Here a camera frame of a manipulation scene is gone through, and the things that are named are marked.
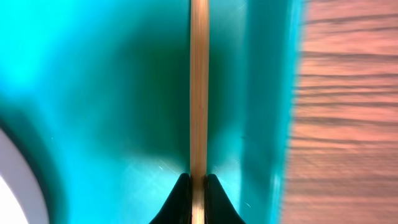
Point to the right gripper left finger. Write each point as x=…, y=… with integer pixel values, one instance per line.
x=177, y=208

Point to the wooden chopstick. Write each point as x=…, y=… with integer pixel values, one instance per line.
x=199, y=75

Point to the teal serving tray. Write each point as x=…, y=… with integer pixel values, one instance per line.
x=95, y=94

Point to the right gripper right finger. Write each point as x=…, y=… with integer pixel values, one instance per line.
x=218, y=207

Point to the large white plate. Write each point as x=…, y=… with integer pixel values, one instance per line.
x=22, y=200

